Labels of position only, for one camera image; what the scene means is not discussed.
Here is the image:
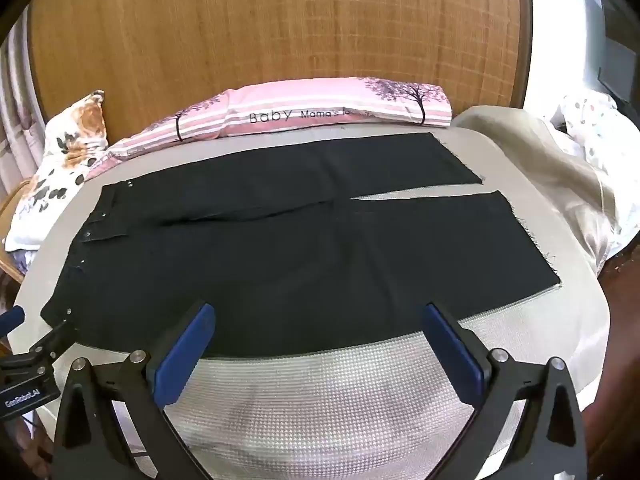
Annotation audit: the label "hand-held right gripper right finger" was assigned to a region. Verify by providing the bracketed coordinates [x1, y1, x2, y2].
[421, 302, 588, 480]

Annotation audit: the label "grey woven bed mat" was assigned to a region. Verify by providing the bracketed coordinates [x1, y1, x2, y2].
[10, 124, 622, 480]

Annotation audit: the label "beige blanket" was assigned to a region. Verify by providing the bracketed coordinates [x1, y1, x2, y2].
[452, 105, 632, 277]

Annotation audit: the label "dark cabinet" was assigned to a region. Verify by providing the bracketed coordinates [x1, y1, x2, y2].
[596, 0, 640, 107]

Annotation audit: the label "black pants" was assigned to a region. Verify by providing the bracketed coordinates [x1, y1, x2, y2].
[40, 132, 561, 362]

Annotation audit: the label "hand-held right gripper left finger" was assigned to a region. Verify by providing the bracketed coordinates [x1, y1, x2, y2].
[52, 301, 217, 480]

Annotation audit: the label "floral pillow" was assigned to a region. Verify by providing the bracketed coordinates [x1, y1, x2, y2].
[4, 90, 114, 252]

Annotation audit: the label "striped curtain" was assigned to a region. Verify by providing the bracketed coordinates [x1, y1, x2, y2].
[0, 12, 51, 197]

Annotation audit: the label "wooden headboard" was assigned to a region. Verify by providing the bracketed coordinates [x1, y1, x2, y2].
[27, 0, 532, 157]

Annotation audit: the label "white patterned cloth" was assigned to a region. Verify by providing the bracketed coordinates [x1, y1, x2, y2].
[542, 91, 640, 257]

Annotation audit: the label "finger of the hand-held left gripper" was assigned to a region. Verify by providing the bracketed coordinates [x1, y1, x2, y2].
[0, 306, 26, 337]
[29, 316, 81, 362]

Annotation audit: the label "wooden bedside furniture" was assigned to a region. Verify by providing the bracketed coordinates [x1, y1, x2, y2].
[0, 180, 32, 288]

